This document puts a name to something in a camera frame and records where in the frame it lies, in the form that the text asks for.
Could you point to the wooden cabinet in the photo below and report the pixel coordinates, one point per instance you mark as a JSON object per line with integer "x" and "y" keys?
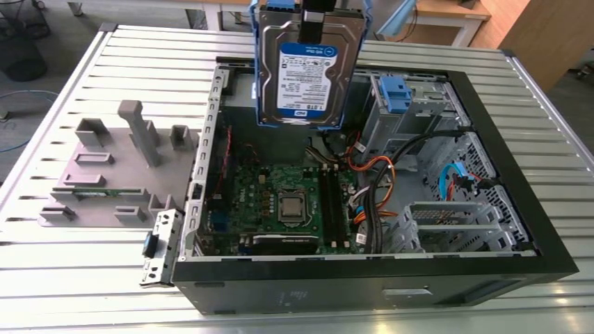
{"x": 548, "y": 35}

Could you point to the metal expansion slot bracket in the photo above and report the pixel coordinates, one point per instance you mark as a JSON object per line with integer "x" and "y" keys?
{"x": 162, "y": 243}

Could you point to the metal disk bay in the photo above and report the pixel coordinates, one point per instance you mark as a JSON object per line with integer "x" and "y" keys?
{"x": 445, "y": 228}

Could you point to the silver CPU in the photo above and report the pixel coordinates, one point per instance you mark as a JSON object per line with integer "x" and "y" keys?
{"x": 293, "y": 207}

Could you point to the green motherboard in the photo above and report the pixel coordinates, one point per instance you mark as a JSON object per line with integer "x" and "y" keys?
{"x": 259, "y": 195}

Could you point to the hard disk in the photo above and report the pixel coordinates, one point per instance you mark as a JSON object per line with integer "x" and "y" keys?
{"x": 309, "y": 80}

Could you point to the white table leg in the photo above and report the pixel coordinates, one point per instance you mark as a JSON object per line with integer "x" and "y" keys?
{"x": 76, "y": 7}

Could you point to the black graphics card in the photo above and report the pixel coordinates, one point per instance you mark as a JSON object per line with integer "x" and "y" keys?
{"x": 283, "y": 243}

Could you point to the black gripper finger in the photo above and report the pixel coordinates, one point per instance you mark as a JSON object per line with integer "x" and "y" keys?
{"x": 313, "y": 28}

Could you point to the black mesh basket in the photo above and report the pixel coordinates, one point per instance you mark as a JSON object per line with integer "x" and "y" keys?
{"x": 28, "y": 24}

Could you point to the metal optical drive cage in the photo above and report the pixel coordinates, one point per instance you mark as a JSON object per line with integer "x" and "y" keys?
{"x": 418, "y": 118}

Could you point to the black CPU socket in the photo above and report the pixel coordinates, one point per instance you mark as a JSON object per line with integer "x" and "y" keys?
{"x": 293, "y": 191}

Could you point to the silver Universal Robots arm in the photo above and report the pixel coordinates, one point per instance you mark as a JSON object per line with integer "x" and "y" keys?
{"x": 394, "y": 17}

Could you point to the grey parts rack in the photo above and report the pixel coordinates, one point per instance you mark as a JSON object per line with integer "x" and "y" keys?
{"x": 130, "y": 174}

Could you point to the black RAM slot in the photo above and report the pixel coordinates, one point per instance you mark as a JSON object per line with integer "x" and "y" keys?
{"x": 339, "y": 205}
{"x": 327, "y": 205}

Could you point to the blue plastic drive latch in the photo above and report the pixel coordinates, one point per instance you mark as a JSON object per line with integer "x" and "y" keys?
{"x": 394, "y": 92}

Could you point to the blue expansion slot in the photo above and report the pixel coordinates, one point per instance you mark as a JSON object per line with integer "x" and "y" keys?
{"x": 219, "y": 222}

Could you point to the green RAM stick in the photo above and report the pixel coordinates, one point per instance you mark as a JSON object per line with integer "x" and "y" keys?
{"x": 92, "y": 195}

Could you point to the black round bin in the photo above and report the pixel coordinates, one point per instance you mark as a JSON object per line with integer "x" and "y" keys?
{"x": 23, "y": 62}

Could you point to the grey power supply unit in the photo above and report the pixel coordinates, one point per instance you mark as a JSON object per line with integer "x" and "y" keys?
{"x": 269, "y": 142}

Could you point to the white framed wooden desk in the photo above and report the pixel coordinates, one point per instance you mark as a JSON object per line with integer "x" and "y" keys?
{"x": 472, "y": 31}

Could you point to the black chair caster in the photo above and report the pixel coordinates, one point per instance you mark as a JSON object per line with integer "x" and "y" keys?
{"x": 585, "y": 71}

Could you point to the black open PC case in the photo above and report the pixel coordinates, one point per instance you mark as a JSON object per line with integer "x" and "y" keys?
{"x": 325, "y": 292}

